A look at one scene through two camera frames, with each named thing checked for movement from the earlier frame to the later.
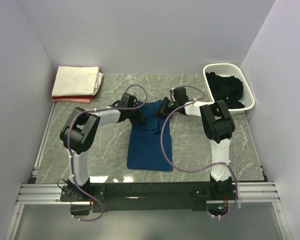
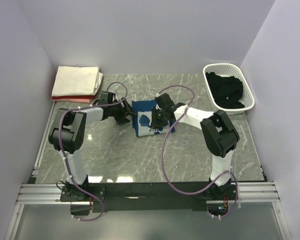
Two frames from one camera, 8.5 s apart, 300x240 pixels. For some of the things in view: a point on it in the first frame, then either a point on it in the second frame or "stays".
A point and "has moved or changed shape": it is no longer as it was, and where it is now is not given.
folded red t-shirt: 77,97 stays
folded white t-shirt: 76,81 stays
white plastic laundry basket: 225,83 stays
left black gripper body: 135,116 → 119,112
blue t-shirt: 145,150 has moved or changed shape
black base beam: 147,197 stays
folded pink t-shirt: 73,100 stays
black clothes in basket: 229,89 stays
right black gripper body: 168,106 → 159,120
